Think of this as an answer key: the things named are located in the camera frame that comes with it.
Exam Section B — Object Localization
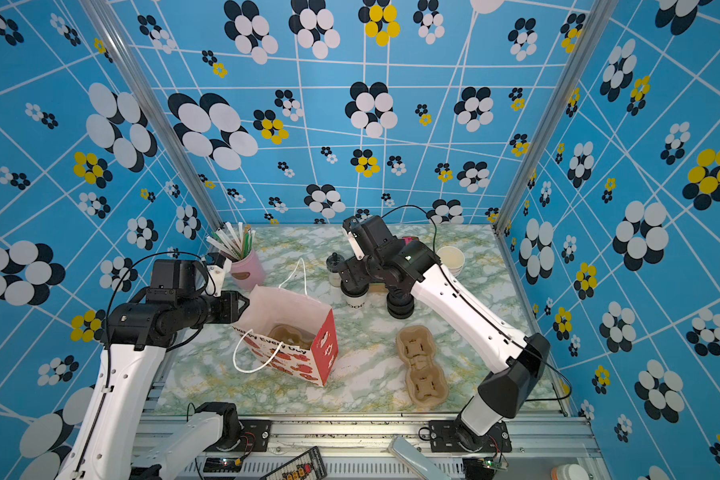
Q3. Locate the black plastic cup lid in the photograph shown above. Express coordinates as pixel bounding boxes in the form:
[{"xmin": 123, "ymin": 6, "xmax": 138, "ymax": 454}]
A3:
[{"xmin": 341, "ymin": 280, "xmax": 370, "ymax": 298}]

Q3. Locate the white paper coffee cup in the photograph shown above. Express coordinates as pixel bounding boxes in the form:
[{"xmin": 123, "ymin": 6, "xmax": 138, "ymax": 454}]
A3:
[{"xmin": 344, "ymin": 293, "xmax": 368, "ymax": 309}]

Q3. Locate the brown cardboard cup carrier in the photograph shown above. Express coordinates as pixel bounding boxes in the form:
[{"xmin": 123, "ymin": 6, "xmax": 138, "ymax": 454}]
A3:
[
  {"xmin": 396, "ymin": 325, "xmax": 450, "ymax": 409},
  {"xmin": 268, "ymin": 324, "xmax": 315, "ymax": 350}
]

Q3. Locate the red white paper gift bag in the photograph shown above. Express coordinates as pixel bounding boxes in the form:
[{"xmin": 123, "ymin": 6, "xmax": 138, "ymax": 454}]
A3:
[{"xmin": 232, "ymin": 281, "xmax": 339, "ymax": 387}]

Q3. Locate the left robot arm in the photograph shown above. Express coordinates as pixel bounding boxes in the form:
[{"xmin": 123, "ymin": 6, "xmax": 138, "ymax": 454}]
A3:
[{"xmin": 57, "ymin": 259, "xmax": 249, "ymax": 479}]

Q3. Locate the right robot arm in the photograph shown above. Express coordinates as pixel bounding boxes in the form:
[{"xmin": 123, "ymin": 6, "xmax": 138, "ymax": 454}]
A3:
[{"xmin": 339, "ymin": 215, "xmax": 550, "ymax": 451}]

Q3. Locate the glass sugar shaker black lid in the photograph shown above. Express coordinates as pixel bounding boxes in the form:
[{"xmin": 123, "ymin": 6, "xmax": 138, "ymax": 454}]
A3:
[{"xmin": 326, "ymin": 252, "xmax": 344, "ymax": 288}]

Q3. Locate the pink straw holder cup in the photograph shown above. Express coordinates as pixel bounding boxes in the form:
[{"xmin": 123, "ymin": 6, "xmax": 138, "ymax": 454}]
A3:
[{"xmin": 224, "ymin": 250, "xmax": 267, "ymax": 291}]

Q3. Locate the stack of paper cups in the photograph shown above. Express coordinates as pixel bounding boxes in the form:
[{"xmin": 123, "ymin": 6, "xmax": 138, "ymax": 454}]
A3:
[{"xmin": 437, "ymin": 246, "xmax": 466, "ymax": 277}]

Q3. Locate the bundle of wrapped straws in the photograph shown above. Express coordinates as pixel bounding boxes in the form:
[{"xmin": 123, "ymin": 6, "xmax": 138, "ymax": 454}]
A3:
[{"xmin": 206, "ymin": 222, "xmax": 256, "ymax": 262}]

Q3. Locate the grey white handheld device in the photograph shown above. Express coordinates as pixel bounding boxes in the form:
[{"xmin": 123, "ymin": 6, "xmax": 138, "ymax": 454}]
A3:
[{"xmin": 388, "ymin": 436, "xmax": 451, "ymax": 480}]

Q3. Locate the orange capped white container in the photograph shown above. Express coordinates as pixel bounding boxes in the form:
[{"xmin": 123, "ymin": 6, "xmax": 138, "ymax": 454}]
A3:
[{"xmin": 550, "ymin": 463, "xmax": 591, "ymax": 480}]

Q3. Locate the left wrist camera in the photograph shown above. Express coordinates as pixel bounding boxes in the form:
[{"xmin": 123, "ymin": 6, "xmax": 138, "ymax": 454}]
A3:
[{"xmin": 205, "ymin": 253, "xmax": 227, "ymax": 297}]

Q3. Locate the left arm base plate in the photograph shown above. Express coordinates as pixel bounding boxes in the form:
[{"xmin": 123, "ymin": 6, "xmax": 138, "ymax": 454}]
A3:
[{"xmin": 204, "ymin": 419, "xmax": 273, "ymax": 453}]

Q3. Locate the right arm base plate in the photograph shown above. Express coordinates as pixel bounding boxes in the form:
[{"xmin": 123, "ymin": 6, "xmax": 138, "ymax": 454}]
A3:
[{"xmin": 427, "ymin": 420, "xmax": 513, "ymax": 455}]

